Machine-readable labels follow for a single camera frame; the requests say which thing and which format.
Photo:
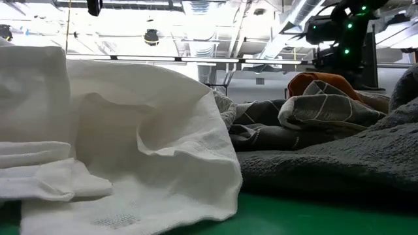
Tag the orange towel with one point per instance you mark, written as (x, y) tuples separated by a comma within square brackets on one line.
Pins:
[(313, 80)]

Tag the dark grey checked towel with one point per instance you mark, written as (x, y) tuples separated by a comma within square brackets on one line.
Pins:
[(326, 111)]

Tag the grey terry towel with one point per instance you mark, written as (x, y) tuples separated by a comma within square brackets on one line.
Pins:
[(343, 156)]

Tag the white cotton towel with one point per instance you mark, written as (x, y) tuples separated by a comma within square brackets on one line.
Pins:
[(147, 147), (32, 91), (39, 176)]

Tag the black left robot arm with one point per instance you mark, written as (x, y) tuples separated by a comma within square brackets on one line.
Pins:
[(94, 7)]

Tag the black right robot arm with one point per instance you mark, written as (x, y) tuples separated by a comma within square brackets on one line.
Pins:
[(354, 39)]

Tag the short yellow hanging tag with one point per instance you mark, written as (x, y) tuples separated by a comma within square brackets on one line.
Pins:
[(295, 53)]

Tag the long ceiling light strip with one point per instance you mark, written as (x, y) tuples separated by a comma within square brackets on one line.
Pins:
[(209, 59)]

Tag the black ceiling dome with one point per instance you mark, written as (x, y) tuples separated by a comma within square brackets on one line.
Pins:
[(151, 36)]

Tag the black ceiling fixture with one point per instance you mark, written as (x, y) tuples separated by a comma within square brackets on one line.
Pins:
[(5, 32)]

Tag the large round air duct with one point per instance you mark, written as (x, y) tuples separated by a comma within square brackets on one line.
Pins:
[(294, 19)]

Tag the small wall vent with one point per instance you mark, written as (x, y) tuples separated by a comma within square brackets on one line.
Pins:
[(260, 81)]

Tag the black frame stand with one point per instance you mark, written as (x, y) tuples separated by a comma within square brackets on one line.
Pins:
[(215, 84)]

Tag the silver ribbed air duct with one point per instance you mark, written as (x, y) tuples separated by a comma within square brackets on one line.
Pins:
[(205, 73)]

